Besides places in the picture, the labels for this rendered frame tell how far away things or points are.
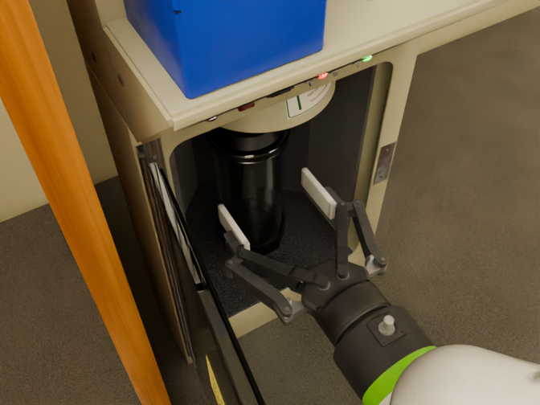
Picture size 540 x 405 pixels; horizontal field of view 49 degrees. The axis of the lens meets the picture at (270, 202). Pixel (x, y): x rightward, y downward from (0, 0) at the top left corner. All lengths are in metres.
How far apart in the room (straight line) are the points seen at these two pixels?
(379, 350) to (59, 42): 0.65
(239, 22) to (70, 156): 0.13
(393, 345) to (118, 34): 0.37
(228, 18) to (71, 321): 0.69
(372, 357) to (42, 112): 0.38
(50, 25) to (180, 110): 0.60
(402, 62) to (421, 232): 0.44
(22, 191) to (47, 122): 0.77
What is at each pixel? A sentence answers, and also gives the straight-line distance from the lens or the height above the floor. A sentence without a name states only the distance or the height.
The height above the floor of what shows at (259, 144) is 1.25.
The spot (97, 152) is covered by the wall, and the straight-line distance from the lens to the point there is 1.11.
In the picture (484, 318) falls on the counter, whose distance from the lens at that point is 0.97.
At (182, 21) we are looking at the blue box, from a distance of 0.33.
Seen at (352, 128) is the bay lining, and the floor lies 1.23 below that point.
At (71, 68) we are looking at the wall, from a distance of 0.99.
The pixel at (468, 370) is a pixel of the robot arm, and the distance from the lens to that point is 0.44.
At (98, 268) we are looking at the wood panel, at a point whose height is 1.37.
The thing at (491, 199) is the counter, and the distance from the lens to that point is 1.12.
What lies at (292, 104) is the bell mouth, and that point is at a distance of 0.62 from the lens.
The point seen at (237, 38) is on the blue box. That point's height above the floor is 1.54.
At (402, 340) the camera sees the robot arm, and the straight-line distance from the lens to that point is 0.59.
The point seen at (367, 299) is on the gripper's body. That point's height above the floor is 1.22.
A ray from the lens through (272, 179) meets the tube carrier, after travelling 0.76.
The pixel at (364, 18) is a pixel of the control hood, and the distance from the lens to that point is 0.44.
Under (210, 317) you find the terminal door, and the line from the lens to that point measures 0.41.
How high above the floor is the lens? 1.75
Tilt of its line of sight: 51 degrees down
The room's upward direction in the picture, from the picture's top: straight up
